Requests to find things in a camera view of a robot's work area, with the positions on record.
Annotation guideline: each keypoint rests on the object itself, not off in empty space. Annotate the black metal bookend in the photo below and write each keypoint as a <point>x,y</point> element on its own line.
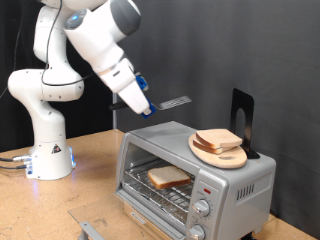
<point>246,100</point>

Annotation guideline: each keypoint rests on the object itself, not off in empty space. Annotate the silver toaster oven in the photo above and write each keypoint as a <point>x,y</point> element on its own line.
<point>233,186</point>

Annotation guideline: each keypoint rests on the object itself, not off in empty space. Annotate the white bread slice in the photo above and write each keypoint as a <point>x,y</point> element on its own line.
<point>168,176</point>
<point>218,136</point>
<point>203,148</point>

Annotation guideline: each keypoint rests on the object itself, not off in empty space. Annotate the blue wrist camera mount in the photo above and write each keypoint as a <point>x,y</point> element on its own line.
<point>142,82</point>

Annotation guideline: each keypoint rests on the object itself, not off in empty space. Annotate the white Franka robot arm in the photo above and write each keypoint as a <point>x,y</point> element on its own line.
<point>46,83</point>

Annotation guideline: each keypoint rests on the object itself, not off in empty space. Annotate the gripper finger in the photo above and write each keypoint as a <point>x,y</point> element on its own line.
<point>146,111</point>

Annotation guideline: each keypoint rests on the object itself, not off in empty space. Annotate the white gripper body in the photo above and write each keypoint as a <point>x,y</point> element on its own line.
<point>135,96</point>

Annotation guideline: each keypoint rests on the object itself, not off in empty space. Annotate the silver oven knob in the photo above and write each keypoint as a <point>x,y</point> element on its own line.
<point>196,232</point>
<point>201,208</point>

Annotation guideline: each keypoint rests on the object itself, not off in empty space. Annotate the round wooden board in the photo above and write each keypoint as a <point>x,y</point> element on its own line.
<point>226,160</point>

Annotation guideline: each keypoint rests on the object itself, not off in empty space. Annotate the vertical metal pole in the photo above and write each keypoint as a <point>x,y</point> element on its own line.
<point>114,115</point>

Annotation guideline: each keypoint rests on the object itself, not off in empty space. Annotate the metal spatula with blue block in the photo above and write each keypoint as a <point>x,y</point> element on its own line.
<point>173,102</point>

